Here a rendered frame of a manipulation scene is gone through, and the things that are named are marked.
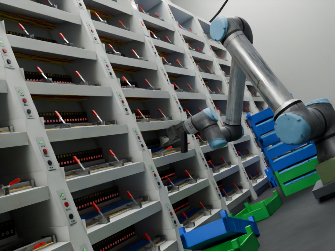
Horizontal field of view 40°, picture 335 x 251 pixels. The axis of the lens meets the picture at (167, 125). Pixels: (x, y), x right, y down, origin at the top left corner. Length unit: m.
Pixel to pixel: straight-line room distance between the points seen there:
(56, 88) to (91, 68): 0.46
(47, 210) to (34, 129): 0.28
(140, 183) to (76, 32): 0.82
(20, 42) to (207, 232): 1.01
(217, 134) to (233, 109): 0.16
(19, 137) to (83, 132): 0.37
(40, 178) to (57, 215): 0.14
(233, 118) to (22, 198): 1.34
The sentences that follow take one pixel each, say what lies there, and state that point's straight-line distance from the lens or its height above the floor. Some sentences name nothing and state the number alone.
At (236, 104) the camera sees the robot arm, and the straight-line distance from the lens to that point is 2.45.
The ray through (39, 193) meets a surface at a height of 0.47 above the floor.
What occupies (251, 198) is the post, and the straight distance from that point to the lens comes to 3.48.
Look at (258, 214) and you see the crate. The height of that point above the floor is 0.03.
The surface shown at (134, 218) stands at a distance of 1.94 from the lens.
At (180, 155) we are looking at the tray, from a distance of 2.59.
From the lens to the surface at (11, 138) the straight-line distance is 1.56.
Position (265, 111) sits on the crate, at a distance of 2.89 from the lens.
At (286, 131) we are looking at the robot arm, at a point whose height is 0.34.
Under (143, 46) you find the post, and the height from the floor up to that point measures 1.22.
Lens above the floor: 0.30
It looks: 8 degrees up
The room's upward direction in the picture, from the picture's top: 24 degrees counter-clockwise
